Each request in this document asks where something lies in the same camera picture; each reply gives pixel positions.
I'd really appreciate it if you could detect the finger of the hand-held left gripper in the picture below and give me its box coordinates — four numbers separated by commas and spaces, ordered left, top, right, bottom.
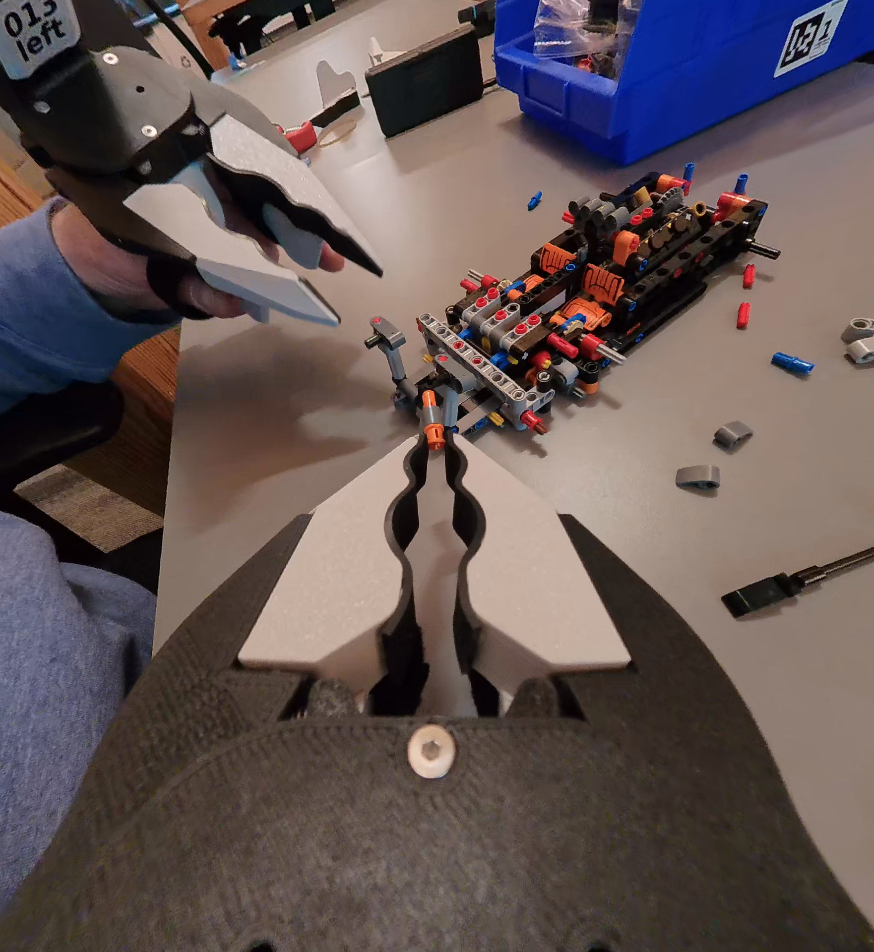
122, 182, 343, 328
205, 112, 386, 279

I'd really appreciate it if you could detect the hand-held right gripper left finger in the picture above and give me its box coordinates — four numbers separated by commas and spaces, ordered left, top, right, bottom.
238, 433, 428, 696

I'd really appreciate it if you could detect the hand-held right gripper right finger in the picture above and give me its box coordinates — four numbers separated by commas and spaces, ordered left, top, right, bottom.
444, 433, 633, 696

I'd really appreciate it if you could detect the orange lego pin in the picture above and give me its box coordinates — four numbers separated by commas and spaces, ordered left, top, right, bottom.
420, 390, 449, 453

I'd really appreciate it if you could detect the partly built lego car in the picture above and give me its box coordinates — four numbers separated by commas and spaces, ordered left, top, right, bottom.
363, 165, 782, 436

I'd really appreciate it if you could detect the black lego shaft piece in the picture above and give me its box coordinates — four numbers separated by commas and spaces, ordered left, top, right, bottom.
721, 540, 874, 618

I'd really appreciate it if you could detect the person's left hand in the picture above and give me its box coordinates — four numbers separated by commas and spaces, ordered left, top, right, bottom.
49, 195, 349, 322

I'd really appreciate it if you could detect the black tripod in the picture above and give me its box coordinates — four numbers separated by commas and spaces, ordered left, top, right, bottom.
143, 0, 215, 79

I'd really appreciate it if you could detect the black box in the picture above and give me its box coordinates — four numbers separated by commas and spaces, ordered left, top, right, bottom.
366, 22, 484, 138

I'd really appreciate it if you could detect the black office chair armrest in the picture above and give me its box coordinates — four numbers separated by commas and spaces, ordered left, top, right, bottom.
0, 383, 125, 492

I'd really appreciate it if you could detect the person's blue sweater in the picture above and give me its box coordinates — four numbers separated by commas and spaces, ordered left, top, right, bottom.
0, 498, 159, 946

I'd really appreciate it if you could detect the pile of clear plastic bags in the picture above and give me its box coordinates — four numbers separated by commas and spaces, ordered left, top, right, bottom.
534, 0, 642, 79

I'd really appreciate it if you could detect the blue plastic bin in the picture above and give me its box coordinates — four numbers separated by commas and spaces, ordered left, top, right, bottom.
495, 0, 874, 166

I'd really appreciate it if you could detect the white plastic bracket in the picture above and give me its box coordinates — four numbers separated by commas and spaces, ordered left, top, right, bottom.
311, 61, 364, 127

